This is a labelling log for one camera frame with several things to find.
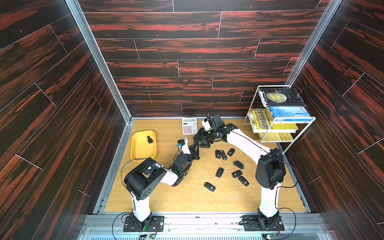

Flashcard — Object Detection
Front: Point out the large black smart key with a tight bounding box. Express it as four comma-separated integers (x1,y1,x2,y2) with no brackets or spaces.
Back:
200,143,211,149

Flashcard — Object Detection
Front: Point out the blue book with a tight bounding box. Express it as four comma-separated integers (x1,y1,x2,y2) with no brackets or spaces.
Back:
268,106,312,122

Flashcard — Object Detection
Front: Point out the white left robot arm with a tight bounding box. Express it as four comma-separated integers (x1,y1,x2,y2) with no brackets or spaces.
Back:
123,143,200,229

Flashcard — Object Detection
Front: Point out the black car key centre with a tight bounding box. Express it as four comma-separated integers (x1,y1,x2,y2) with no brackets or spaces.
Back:
216,167,224,178

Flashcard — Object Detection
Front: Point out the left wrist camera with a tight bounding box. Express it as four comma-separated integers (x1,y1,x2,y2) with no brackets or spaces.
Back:
177,138,191,155

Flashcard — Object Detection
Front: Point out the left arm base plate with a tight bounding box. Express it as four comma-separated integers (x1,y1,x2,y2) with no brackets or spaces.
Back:
123,215,165,233

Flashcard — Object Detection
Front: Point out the black chrome Mercedes car key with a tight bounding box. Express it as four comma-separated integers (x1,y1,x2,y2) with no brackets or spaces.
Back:
147,136,154,145

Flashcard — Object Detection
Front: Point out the black VW car key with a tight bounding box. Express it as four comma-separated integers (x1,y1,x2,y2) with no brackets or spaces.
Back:
215,150,221,159

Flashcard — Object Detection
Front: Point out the small black car key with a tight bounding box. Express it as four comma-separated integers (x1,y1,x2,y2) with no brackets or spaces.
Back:
228,148,236,157

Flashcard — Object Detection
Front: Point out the black car key front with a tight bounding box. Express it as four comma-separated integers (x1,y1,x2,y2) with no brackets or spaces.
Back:
204,182,216,192

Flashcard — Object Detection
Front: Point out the black car key right upper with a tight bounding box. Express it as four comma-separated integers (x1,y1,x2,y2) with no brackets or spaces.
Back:
233,160,245,170

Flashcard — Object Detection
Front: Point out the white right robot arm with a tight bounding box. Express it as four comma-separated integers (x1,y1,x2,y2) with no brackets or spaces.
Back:
193,114,286,230

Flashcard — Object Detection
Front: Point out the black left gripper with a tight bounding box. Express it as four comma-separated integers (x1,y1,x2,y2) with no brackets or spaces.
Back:
179,143,199,177

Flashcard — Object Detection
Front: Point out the yellow plastic storage box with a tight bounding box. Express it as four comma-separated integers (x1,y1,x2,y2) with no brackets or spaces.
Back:
131,130,157,160

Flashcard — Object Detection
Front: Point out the black chrome button key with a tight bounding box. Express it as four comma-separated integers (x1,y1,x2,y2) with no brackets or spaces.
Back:
220,150,228,161

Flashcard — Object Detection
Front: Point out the black car key right middle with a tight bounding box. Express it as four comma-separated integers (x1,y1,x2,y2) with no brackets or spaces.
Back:
232,170,243,178

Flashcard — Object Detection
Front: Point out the yellow book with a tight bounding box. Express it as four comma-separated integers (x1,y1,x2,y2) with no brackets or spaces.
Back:
248,110,299,134

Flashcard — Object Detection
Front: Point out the black book gold emblem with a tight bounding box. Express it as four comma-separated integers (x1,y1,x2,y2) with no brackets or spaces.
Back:
259,88,305,108

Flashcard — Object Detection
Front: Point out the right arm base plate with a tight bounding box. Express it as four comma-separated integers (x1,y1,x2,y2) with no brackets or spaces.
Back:
239,213,285,232

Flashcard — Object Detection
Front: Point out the white calculator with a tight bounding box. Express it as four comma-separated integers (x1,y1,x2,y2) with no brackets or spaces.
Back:
182,118,198,136

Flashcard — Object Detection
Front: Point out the black car key right lower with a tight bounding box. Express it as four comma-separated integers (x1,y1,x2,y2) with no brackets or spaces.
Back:
238,176,249,187

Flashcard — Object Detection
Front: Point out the white metal shelf rack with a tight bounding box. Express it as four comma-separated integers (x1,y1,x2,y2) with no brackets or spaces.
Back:
244,85,316,153

